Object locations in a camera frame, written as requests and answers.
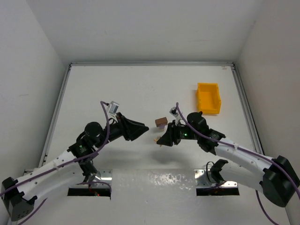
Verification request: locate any brown rectangular wooden block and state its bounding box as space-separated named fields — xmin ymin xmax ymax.
xmin=155 ymin=117 xmax=168 ymax=127

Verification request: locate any yellow plastic bin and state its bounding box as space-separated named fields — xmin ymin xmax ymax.
xmin=196 ymin=83 xmax=221 ymax=114

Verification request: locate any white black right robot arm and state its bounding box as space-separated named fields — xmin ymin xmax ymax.
xmin=156 ymin=112 xmax=300 ymax=207

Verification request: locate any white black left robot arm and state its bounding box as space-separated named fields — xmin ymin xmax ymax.
xmin=0 ymin=112 xmax=149 ymax=222

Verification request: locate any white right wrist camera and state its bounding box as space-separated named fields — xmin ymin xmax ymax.
xmin=169 ymin=107 xmax=182 ymax=125

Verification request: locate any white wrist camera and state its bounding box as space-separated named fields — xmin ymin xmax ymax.
xmin=169 ymin=107 xmax=182 ymax=125
xmin=108 ymin=101 xmax=120 ymax=116

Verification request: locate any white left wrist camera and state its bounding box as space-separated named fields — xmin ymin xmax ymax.
xmin=108 ymin=101 xmax=120 ymax=116

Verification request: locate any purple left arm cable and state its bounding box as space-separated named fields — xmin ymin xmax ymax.
xmin=0 ymin=100 xmax=112 ymax=223

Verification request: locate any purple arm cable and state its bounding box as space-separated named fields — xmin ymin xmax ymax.
xmin=175 ymin=102 xmax=300 ymax=225
xmin=0 ymin=100 xmax=112 ymax=223

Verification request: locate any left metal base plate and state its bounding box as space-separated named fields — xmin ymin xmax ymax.
xmin=70 ymin=169 xmax=113 ymax=188

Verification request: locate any metal base plate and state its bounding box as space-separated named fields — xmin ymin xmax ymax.
xmin=194 ymin=168 xmax=238 ymax=189
xmin=70 ymin=169 xmax=113 ymax=188

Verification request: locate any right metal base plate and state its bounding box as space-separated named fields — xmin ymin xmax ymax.
xmin=194 ymin=168 xmax=238 ymax=189

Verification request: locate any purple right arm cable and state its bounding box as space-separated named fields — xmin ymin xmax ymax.
xmin=175 ymin=102 xmax=300 ymax=225

